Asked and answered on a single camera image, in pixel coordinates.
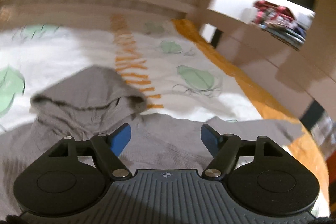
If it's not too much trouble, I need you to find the white leaf-print bed sheet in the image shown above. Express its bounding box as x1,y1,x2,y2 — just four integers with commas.
1,16,325,217

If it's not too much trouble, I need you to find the grey knitted hooded sweater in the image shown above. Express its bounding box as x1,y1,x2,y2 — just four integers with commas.
1,66,318,223

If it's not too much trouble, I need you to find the beige wooden right bed rail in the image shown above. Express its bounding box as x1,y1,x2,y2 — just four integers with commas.
190,0,335,117

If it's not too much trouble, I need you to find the colourful clothes pile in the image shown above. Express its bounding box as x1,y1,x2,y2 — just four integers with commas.
251,0,315,50

